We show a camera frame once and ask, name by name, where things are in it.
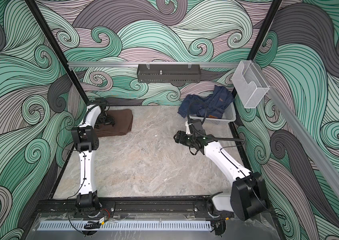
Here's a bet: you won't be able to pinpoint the brown trousers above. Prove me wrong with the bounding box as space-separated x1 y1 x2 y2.
94 109 133 138

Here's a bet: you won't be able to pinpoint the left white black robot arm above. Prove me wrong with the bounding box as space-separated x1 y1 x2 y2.
71 100 114 211

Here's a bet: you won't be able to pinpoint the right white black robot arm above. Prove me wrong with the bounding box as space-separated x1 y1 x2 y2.
174 131 269 221

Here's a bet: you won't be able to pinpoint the navy blue trousers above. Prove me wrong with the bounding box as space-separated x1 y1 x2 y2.
178 86 234 119

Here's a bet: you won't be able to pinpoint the white plastic laundry basket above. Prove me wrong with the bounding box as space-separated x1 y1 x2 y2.
185 102 236 126

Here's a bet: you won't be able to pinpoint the right black corrugated cable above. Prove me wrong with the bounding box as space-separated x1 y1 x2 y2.
187 100 245 143

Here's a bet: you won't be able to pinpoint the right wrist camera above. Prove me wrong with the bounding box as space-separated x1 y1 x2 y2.
186 119 206 135

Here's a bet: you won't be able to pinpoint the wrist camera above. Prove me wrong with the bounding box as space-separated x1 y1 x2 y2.
92 98 107 106
186 119 206 135

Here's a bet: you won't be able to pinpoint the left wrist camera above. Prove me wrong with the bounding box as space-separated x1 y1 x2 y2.
92 98 107 106

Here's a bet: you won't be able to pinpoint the aluminium rear rail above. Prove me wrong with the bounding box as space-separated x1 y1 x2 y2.
67 61 239 69

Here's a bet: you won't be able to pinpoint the aluminium rail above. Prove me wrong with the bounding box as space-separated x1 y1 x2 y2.
67 61 239 69
253 63 339 199

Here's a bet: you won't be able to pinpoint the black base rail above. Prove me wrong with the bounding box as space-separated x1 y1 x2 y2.
35 196 238 219

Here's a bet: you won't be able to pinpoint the clear plastic wall bin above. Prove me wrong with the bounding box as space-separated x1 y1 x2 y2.
231 61 270 109

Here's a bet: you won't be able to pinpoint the white slotted cable duct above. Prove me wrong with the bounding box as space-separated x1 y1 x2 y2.
36 220 212 231

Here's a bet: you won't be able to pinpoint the aluminium right rail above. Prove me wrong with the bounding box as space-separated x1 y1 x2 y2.
253 63 339 199

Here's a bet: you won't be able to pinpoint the black left corner post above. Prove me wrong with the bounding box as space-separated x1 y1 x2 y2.
25 0 90 106

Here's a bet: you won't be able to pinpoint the black corner post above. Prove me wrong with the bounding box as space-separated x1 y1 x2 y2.
232 0 283 98
25 0 90 106

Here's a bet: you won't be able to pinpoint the black right corner post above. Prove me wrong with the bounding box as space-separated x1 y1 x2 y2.
232 0 283 98

